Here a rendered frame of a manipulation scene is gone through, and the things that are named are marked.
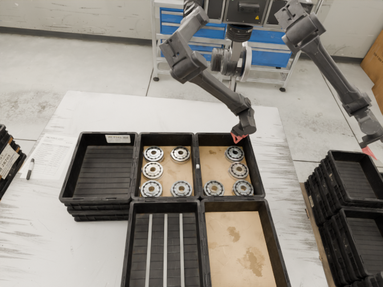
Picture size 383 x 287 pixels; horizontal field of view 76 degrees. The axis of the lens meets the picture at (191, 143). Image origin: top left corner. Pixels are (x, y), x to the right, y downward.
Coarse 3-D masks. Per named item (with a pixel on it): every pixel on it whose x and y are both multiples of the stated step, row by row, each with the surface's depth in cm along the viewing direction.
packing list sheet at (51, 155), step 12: (48, 144) 149; (60, 144) 150; (72, 144) 151; (36, 156) 143; (48, 156) 144; (60, 156) 144; (24, 168) 137; (36, 168) 138; (48, 168) 138; (60, 168) 139
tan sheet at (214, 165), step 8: (200, 152) 137; (208, 152) 137; (216, 152) 138; (224, 152) 138; (200, 160) 133; (208, 160) 134; (216, 160) 134; (224, 160) 134; (208, 168) 130; (216, 168) 131; (224, 168) 131; (208, 176) 127; (216, 176) 127; (224, 176) 128; (248, 176) 129; (224, 184) 124; (232, 184) 125
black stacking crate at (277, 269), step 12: (204, 204) 108; (216, 204) 109; (228, 204) 110; (240, 204) 110; (252, 204) 111; (264, 204) 108; (204, 216) 103; (264, 216) 108; (264, 228) 108; (276, 252) 96; (276, 264) 96; (276, 276) 96
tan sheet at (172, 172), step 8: (168, 152) 135; (144, 160) 131; (168, 160) 132; (168, 168) 128; (176, 168) 129; (184, 168) 129; (168, 176) 125; (176, 176) 126; (184, 176) 126; (192, 176) 126; (168, 184) 122; (192, 184) 123; (168, 192) 119; (192, 192) 120
